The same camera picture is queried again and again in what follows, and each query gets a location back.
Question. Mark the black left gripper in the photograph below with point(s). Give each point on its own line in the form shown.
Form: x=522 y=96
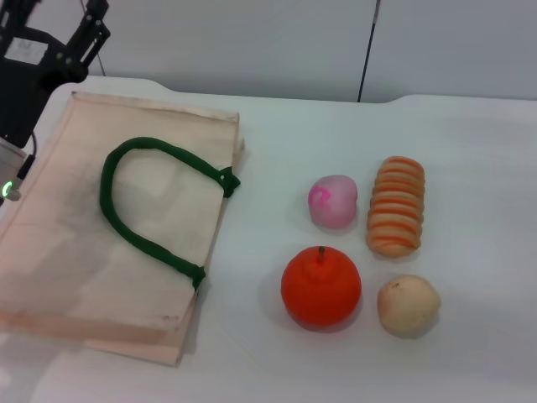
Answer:
x=21 y=92

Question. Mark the beige round egg yolk pastry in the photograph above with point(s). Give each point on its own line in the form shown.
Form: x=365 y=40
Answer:
x=408 y=305

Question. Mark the black vertical pole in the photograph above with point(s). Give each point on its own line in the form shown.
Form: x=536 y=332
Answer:
x=368 y=50

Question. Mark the pink peach bun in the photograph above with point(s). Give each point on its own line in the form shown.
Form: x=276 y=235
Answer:
x=333 y=201

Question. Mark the orange toy fruit with stem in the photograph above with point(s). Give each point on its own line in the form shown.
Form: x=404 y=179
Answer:
x=321 y=294

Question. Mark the orange striped long bread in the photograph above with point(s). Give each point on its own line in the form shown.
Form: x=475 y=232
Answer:
x=396 y=207

